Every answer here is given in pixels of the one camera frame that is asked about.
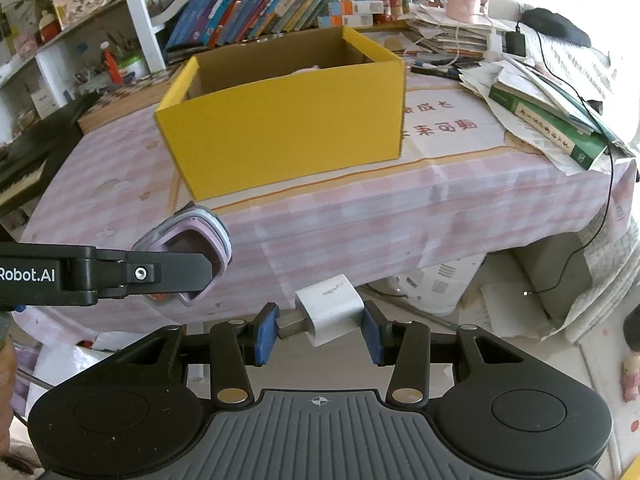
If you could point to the pink checkered tablecloth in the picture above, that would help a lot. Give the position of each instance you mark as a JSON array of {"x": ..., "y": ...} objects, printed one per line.
[{"x": 120, "y": 181}]

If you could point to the wooden chess board box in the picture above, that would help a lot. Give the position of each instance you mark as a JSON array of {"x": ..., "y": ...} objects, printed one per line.
[{"x": 124, "y": 101}]

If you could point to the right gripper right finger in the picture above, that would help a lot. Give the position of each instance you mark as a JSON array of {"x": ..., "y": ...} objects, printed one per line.
[{"x": 404, "y": 346}]

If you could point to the green thick book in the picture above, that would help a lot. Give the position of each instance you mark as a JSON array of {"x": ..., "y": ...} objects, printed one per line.
[{"x": 584, "y": 148}]

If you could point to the black Yamaha keyboard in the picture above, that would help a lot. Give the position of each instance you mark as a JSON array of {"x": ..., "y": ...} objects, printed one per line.
[{"x": 29, "y": 164}]

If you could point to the row of leaning books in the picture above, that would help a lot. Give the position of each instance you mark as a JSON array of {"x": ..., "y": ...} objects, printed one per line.
[{"x": 207, "y": 24}]

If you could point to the white bookshelf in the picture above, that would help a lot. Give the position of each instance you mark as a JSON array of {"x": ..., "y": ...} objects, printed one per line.
[{"x": 43, "y": 64}]

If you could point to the purple tape rolls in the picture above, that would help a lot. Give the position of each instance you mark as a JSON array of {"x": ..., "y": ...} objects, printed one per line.
[{"x": 193, "y": 228}]

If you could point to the white green lid jar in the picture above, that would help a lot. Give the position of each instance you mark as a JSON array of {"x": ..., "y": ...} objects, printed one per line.
[{"x": 134, "y": 67}]

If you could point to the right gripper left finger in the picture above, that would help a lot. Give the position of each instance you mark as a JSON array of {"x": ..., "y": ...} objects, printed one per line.
[{"x": 235, "y": 345}]

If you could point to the white charger plug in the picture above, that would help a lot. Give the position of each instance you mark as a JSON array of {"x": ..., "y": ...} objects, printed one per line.
[{"x": 323, "y": 312}]

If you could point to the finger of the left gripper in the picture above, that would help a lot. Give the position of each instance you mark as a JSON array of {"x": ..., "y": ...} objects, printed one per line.
[{"x": 116, "y": 274}]

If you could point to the black power adapter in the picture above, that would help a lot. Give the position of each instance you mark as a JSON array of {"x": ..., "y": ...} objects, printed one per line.
[{"x": 516, "y": 43}]

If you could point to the yellow cardboard box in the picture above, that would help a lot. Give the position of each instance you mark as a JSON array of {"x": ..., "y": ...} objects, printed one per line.
[{"x": 235, "y": 118}]

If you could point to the red orange tall bottle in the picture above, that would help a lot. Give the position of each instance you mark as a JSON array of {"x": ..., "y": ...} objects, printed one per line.
[{"x": 111, "y": 63}]

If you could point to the pink plush pig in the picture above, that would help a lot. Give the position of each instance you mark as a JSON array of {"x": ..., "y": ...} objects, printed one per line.
[{"x": 305, "y": 70}]

